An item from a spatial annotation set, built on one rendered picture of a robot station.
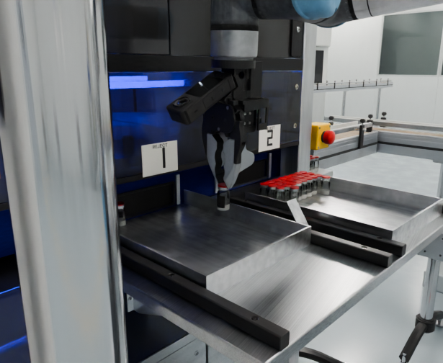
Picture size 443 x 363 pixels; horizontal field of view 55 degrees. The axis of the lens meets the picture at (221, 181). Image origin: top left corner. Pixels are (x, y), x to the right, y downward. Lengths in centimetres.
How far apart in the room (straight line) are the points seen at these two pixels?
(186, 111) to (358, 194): 59
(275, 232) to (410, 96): 872
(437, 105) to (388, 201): 826
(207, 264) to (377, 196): 53
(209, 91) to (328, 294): 34
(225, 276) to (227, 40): 35
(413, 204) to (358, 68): 892
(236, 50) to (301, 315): 39
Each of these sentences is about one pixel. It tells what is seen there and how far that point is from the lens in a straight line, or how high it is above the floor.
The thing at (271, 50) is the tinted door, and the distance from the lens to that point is 106.
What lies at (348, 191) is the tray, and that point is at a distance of 111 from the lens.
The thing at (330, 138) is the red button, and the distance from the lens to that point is 124.
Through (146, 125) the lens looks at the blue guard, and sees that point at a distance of 79.
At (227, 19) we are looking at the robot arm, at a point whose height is 126.
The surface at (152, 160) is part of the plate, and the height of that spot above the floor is 102.
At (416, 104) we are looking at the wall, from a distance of 942.
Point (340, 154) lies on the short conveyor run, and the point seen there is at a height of 88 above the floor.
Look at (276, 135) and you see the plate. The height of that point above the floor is 102.
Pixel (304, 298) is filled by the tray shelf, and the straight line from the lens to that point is 62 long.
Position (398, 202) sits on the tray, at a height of 89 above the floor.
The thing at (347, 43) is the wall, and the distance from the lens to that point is 1006.
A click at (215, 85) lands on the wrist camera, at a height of 116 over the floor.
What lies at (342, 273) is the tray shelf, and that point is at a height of 88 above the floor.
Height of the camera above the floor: 119
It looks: 15 degrees down
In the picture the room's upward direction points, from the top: straight up
